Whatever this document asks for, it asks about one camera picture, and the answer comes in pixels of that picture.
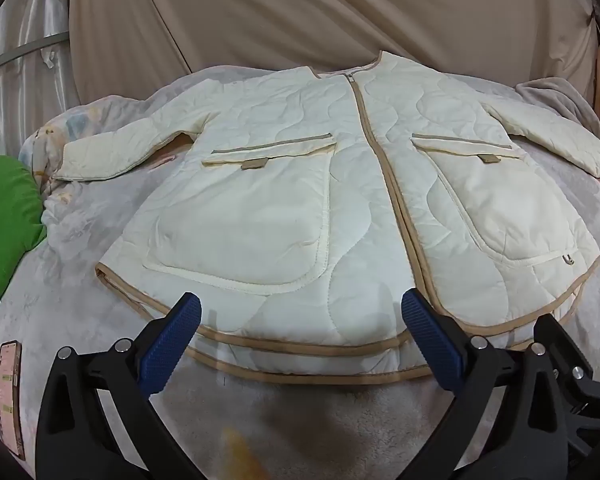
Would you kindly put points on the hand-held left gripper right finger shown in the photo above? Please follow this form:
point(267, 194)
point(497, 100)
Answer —
point(427, 335)

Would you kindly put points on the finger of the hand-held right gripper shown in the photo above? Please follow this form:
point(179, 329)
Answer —
point(575, 355)

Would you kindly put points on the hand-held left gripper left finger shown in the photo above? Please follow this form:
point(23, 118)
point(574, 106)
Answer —
point(177, 332)

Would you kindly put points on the cream quilted jacket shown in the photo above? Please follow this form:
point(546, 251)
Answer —
point(280, 210)

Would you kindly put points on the grey floral blanket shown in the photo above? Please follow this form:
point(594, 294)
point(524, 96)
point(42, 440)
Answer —
point(80, 260)

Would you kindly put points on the pink patterned strip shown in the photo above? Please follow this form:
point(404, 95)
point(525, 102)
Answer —
point(9, 400)

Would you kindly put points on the green pillow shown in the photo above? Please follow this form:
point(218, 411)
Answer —
point(5, 230)

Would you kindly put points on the grey fleece cloth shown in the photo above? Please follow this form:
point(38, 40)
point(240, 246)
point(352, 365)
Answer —
point(555, 95)

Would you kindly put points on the white sheer curtain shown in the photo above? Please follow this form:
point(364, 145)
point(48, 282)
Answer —
point(10, 105)

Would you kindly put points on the metal curtain rod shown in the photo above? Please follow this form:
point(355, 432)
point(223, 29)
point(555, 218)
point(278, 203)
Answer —
point(25, 49)

